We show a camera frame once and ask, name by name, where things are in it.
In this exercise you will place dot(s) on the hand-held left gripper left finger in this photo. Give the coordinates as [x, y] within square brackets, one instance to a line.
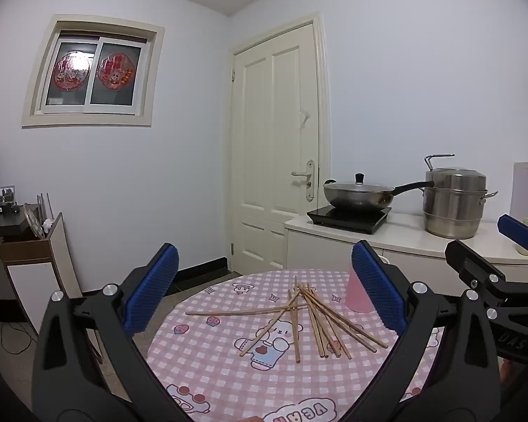
[152, 290]

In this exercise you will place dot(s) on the bunch of wooden chopsticks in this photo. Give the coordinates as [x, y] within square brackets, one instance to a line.
[314, 316]

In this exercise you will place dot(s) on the black induction cooktop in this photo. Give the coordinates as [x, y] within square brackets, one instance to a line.
[347, 220]

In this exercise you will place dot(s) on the stainless steel steamer pot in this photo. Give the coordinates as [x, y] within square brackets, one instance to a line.
[455, 211]

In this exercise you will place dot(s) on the red round window decal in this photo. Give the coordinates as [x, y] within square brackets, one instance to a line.
[71, 71]

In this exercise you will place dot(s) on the glass pot lid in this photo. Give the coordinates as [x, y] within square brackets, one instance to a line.
[31, 222]

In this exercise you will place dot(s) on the black desk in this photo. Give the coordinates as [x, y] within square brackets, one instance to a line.
[0, 228]

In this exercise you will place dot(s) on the small photo frame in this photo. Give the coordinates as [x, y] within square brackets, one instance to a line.
[5, 194]

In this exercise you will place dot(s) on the cream panel door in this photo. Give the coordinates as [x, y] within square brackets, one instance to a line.
[273, 140]

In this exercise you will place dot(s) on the cream framed window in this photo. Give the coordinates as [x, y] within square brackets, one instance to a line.
[70, 99]

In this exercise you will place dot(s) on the pink checked tablecloth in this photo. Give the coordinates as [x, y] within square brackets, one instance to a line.
[229, 373]

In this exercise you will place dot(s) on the red rabbit window decal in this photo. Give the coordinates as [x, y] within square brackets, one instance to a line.
[115, 71]

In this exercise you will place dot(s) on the metal rack rods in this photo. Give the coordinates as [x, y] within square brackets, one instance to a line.
[47, 206]

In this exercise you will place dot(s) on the white counter cabinet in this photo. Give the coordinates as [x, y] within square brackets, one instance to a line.
[334, 246]

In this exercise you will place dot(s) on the person's right hand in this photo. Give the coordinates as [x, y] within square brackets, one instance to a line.
[505, 370]

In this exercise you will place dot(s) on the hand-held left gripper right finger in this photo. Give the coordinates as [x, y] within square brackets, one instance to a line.
[378, 290]

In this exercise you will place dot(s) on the pink cup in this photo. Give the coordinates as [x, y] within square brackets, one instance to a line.
[355, 294]

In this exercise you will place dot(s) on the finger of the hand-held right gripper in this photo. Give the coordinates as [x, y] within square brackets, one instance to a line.
[475, 268]
[521, 233]

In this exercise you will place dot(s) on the glass wok lid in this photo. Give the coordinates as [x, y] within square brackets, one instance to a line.
[356, 187]

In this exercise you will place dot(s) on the white door hook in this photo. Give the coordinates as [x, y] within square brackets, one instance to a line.
[306, 117]

